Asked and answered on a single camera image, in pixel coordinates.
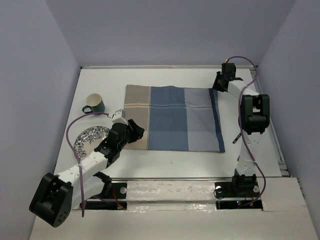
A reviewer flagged purple cable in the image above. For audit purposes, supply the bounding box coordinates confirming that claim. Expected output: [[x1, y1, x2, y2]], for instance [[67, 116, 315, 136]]
[[65, 112, 113, 218], [224, 56, 267, 203]]

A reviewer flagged blue floral ceramic plate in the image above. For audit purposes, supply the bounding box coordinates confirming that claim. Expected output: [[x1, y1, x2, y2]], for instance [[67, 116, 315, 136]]
[[73, 126, 109, 161]]

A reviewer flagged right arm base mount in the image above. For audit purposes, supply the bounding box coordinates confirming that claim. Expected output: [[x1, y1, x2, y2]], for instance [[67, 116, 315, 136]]
[[213, 171, 263, 210]]

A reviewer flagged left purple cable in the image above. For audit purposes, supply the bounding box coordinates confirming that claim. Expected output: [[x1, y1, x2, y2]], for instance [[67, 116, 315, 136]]
[[65, 112, 113, 218]]

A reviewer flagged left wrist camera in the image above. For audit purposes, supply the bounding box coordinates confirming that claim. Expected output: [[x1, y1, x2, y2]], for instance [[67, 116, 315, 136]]
[[111, 109, 128, 125]]

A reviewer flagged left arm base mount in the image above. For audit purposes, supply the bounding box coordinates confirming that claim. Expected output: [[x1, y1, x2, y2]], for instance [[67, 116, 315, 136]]
[[84, 172, 128, 211]]

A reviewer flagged dark green mug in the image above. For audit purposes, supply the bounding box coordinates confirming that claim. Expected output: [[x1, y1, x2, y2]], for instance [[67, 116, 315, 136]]
[[82, 93, 105, 114]]

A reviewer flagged fork with dark handle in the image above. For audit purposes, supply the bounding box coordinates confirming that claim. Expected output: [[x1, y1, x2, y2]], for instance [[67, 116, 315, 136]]
[[232, 132, 242, 144]]

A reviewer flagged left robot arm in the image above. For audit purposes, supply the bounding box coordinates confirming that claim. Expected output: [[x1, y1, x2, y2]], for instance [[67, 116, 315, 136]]
[[29, 119, 145, 228]]

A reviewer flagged blue beige checked placemat cloth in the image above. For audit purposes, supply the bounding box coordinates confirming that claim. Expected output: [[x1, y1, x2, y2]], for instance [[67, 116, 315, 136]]
[[124, 85, 226, 153]]

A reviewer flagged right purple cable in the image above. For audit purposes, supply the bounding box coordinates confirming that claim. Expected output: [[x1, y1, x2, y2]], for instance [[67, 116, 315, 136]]
[[224, 56, 267, 203]]

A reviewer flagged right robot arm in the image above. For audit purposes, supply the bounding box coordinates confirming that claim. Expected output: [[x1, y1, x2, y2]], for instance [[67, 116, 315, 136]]
[[213, 62, 270, 199]]

